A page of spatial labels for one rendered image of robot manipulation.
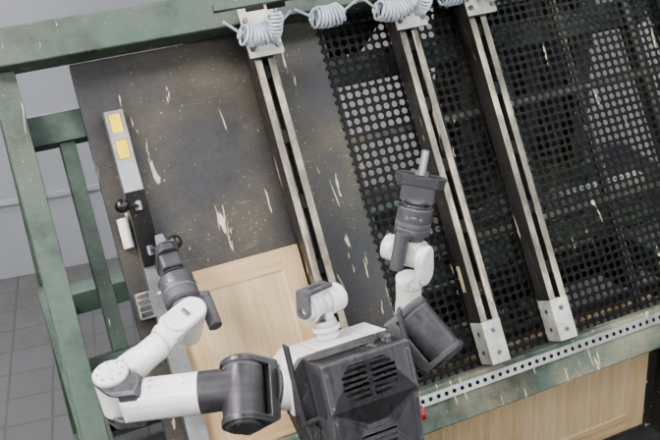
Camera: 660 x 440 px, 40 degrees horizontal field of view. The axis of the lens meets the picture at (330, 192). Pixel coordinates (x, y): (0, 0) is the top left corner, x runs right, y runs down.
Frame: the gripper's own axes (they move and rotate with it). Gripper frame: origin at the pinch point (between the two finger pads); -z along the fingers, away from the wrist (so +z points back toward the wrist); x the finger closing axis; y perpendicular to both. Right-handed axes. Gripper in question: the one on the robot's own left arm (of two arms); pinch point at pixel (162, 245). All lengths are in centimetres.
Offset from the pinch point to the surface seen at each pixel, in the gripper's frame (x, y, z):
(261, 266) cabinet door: 16.5, 26.4, 3.5
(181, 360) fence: 24.4, -1.4, 19.6
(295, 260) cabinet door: 17.0, 36.0, 4.3
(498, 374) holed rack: 40, 85, 46
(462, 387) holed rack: 40, 72, 46
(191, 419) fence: 32.6, -2.8, 32.4
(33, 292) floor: 247, -29, -166
